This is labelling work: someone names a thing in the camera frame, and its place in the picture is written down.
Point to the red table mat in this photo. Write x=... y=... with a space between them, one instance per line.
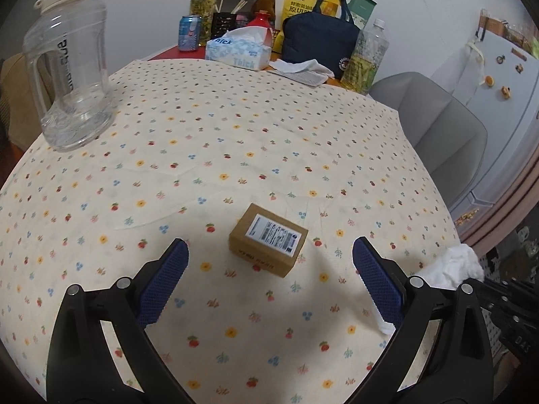
x=166 y=52

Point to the orange round fridge magnet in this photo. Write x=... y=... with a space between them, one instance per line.
x=488 y=80

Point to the black mesh holder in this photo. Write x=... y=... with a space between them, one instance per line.
x=223 y=24

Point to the clear plastic water jug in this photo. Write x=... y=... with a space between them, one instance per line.
x=69 y=75

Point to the printed paper leaflet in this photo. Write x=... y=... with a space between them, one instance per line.
x=307 y=79

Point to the blue and white tissue box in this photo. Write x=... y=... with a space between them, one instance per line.
x=238 y=52

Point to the small cardboard box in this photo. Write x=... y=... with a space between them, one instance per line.
x=268 y=240

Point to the green carton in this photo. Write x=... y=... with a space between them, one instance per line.
x=362 y=7

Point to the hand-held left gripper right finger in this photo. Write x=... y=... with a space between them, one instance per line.
x=379 y=282

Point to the bottle with yellow flowers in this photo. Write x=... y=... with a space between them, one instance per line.
x=202 y=10

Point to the yellow bear fridge magnet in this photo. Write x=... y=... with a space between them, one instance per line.
x=505 y=91

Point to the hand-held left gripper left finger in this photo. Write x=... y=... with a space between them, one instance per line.
x=162 y=286

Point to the grey upholstered chair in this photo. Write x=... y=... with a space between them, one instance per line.
x=438 y=130

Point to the clear bottle with yellow drink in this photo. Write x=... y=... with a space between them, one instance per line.
x=364 y=59

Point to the white paper towel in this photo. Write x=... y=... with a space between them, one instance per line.
x=301 y=66

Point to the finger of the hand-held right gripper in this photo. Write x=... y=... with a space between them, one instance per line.
x=492 y=290

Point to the orange giraffe fridge magnet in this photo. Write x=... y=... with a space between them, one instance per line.
x=466 y=216

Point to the yellow snack bag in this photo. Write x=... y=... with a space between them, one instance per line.
x=301 y=2

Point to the navy tote bag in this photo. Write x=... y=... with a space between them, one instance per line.
x=320 y=40

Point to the brown plush toy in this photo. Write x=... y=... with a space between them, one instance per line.
x=265 y=5

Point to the floral tablecloth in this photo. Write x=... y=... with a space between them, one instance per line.
x=210 y=155

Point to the blue drink can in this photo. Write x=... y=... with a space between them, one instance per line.
x=189 y=33

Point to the tan padded chair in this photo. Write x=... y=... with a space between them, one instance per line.
x=17 y=92

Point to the white tissue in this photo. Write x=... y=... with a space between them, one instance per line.
x=452 y=267

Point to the white refrigerator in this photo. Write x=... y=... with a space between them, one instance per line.
x=509 y=122

